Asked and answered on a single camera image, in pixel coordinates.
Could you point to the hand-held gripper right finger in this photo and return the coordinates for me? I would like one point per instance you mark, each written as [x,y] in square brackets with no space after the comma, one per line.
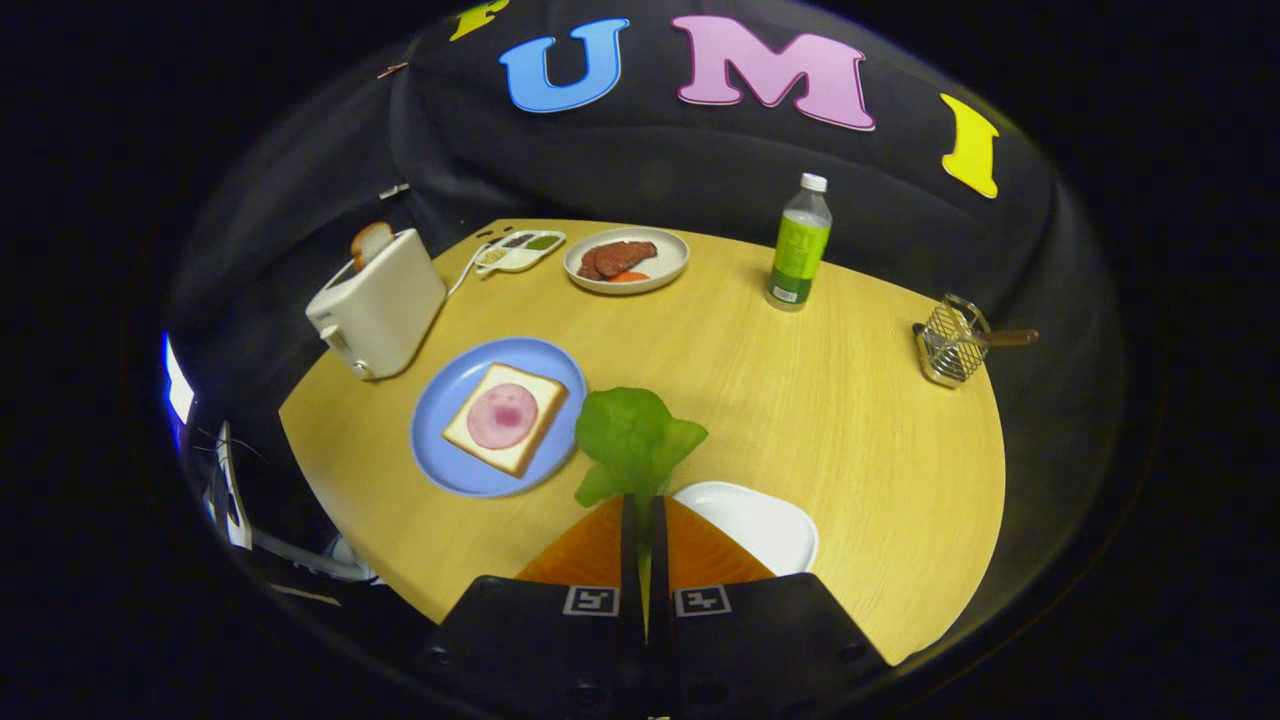
[657,560]

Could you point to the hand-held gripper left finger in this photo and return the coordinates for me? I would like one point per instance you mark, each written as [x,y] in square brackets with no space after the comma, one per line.
[630,560]

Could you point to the green lettuce leaf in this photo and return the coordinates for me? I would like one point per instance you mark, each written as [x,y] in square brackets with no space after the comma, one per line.
[635,435]

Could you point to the brown toast slice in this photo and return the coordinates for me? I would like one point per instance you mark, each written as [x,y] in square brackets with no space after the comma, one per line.
[370,243]

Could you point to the white bread slice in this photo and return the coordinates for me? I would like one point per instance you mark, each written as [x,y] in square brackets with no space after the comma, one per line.
[540,395]

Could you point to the pink ham slice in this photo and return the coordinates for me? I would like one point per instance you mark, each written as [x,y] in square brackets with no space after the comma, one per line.
[502,418]

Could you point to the blue plate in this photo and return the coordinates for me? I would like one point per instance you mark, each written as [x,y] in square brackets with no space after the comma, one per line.
[450,390]

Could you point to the red tomato slice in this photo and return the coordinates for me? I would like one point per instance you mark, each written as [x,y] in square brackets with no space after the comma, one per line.
[628,277]

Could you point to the brown meat patty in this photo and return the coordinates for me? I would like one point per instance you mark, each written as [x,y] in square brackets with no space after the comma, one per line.
[590,265]
[628,255]

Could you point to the round white meat plate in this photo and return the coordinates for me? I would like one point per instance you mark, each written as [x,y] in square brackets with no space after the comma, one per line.
[665,255]

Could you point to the white divided condiment dish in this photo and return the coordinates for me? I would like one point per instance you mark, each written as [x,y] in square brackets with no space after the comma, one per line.
[500,262]

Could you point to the green label plastic bottle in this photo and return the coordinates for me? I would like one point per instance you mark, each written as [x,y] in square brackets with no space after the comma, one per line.
[798,250]

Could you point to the white toaster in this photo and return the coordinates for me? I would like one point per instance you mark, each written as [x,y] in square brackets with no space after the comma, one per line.
[385,300]

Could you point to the white clip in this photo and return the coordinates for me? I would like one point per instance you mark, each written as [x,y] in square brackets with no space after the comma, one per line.
[394,190]

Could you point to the red clip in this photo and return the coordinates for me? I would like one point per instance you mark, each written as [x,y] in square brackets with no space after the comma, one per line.
[392,70]

